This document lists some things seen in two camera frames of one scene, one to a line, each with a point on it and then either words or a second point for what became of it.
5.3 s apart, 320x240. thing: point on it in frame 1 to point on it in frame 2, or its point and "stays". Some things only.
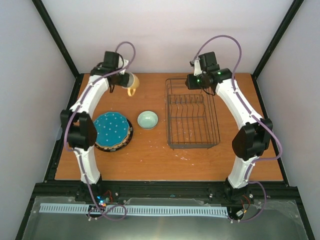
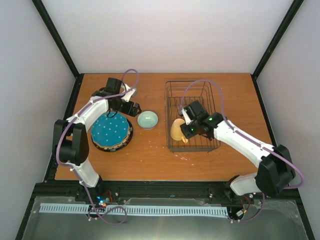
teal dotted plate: (112, 129) stays
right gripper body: (196, 85) to (190, 133)
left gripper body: (121, 82) to (121, 108)
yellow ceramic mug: (133, 83) to (176, 132)
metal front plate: (282, 222) stays
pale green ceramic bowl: (147, 119) stays
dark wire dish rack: (192, 116) stays
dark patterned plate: (118, 147) stays
